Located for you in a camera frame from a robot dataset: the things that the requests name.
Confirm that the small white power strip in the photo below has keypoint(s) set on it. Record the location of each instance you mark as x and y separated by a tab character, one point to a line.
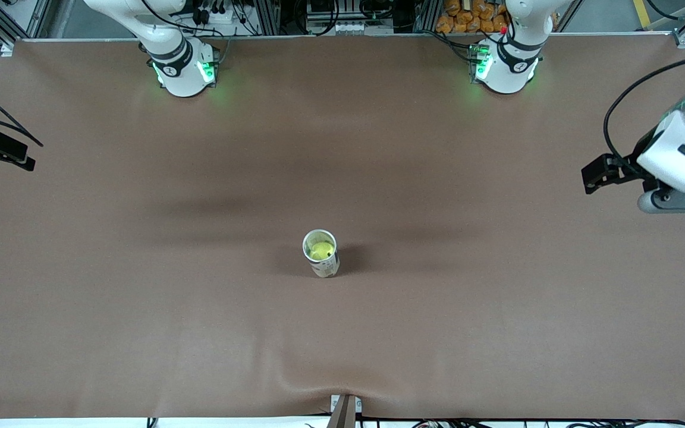
351	27

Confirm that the white power strip black plugs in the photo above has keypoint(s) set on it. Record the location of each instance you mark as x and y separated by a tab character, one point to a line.
211	12

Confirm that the blue white tennis ball can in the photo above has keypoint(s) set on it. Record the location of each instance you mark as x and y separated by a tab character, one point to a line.
324	268

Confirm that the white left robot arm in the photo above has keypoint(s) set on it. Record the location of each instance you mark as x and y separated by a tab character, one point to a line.
515	59

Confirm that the bag of orange items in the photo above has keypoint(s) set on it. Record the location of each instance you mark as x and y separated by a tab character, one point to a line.
467	18

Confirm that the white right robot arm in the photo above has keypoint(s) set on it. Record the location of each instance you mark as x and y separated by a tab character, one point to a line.
170	53

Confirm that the yellow Wilson tennis ball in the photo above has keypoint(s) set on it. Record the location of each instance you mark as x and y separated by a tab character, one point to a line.
320	250

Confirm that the aluminium frame post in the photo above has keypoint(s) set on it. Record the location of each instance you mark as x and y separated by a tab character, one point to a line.
268	18
426	16

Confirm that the metal bracket with brown post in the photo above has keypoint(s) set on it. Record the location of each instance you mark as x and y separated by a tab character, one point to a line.
344	413

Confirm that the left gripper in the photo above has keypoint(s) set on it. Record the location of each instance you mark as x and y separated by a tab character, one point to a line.
627	166

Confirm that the brown table mat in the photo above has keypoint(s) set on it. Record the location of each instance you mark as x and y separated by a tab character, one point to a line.
342	333

